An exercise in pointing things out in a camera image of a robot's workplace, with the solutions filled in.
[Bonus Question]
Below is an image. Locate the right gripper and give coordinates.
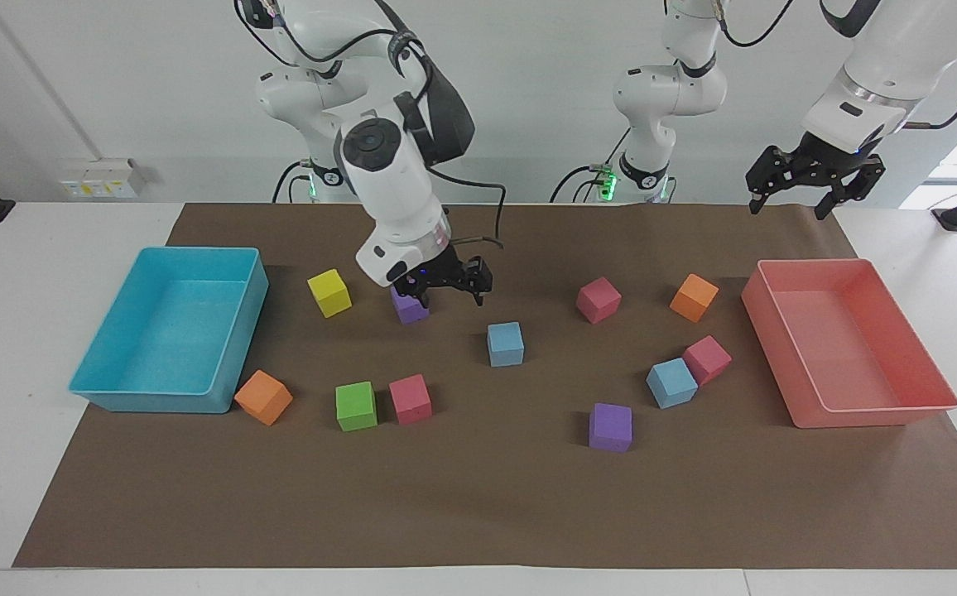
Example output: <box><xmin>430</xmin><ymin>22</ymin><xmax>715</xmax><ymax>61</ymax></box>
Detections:
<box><xmin>390</xmin><ymin>246</ymin><xmax>494</xmax><ymax>310</ymax></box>

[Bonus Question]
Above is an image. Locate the blue block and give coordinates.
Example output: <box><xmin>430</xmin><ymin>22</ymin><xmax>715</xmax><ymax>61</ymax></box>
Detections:
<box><xmin>486</xmin><ymin>321</ymin><xmax>526</xmax><ymax>368</ymax></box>
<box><xmin>645</xmin><ymin>357</ymin><xmax>700</xmax><ymax>411</ymax></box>

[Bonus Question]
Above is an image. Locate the yellow block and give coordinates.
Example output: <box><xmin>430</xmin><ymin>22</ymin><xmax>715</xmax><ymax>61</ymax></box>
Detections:
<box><xmin>306</xmin><ymin>268</ymin><xmax>353</xmax><ymax>320</ymax></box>

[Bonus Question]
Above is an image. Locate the pink block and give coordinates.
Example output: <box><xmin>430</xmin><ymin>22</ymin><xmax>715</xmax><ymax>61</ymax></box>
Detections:
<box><xmin>387</xmin><ymin>373</ymin><xmax>433</xmax><ymax>426</ymax></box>
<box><xmin>575</xmin><ymin>276</ymin><xmax>623</xmax><ymax>325</ymax></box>
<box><xmin>681</xmin><ymin>334</ymin><xmax>733</xmax><ymax>387</ymax></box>

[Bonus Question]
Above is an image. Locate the white wall socket box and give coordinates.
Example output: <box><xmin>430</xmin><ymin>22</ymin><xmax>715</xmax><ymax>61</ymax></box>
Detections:
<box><xmin>55</xmin><ymin>156</ymin><xmax>149</xmax><ymax>200</ymax></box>

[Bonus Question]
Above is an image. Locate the pink plastic bin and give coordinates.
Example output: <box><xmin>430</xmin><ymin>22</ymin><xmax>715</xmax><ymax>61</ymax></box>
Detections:
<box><xmin>740</xmin><ymin>257</ymin><xmax>957</xmax><ymax>430</ymax></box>

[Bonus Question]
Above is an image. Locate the green block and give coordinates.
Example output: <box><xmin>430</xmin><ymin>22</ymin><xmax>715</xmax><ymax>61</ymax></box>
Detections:
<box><xmin>334</xmin><ymin>381</ymin><xmax>379</xmax><ymax>433</ymax></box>

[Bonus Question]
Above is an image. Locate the purple block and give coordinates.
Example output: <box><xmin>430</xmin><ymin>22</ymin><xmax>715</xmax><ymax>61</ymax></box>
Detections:
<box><xmin>588</xmin><ymin>402</ymin><xmax>634</xmax><ymax>454</ymax></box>
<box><xmin>389</xmin><ymin>285</ymin><xmax>431</xmax><ymax>326</ymax></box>

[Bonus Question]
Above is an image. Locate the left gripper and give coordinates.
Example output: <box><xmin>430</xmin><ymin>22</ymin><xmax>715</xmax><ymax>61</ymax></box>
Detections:
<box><xmin>745</xmin><ymin>132</ymin><xmax>887</xmax><ymax>222</ymax></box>

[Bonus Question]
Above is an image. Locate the orange block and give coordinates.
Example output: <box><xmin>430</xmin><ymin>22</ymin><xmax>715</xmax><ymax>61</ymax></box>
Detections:
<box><xmin>668</xmin><ymin>272</ymin><xmax>720</xmax><ymax>324</ymax></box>
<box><xmin>233</xmin><ymin>368</ymin><xmax>294</xmax><ymax>427</ymax></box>

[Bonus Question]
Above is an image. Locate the blue plastic bin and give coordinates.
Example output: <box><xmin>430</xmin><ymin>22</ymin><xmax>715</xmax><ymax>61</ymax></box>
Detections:
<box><xmin>69</xmin><ymin>246</ymin><xmax>271</xmax><ymax>415</ymax></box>

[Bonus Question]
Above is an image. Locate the black cable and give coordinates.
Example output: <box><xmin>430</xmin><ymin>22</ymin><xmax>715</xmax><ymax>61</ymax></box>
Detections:
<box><xmin>271</xmin><ymin>159</ymin><xmax>315</xmax><ymax>204</ymax></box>
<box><xmin>426</xmin><ymin>166</ymin><xmax>509</xmax><ymax>250</ymax></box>
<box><xmin>549</xmin><ymin>124</ymin><xmax>633</xmax><ymax>204</ymax></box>
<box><xmin>901</xmin><ymin>37</ymin><xmax>957</xmax><ymax>132</ymax></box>
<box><xmin>715</xmin><ymin>0</ymin><xmax>797</xmax><ymax>49</ymax></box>

